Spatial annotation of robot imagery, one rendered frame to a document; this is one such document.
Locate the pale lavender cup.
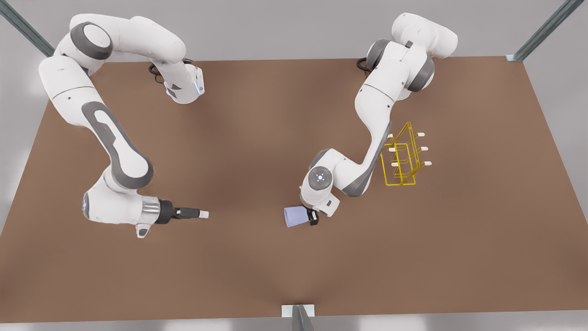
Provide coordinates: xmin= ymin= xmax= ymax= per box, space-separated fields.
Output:
xmin=284 ymin=205 xmax=309 ymax=228

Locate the silver frame post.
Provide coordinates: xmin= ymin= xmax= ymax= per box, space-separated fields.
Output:
xmin=505 ymin=0 xmax=586 ymax=63
xmin=0 ymin=0 xmax=56 ymax=58
xmin=281 ymin=304 xmax=316 ymax=331

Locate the yellow wire cup holder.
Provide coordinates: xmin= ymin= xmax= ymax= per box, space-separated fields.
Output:
xmin=380 ymin=122 xmax=432 ymax=187

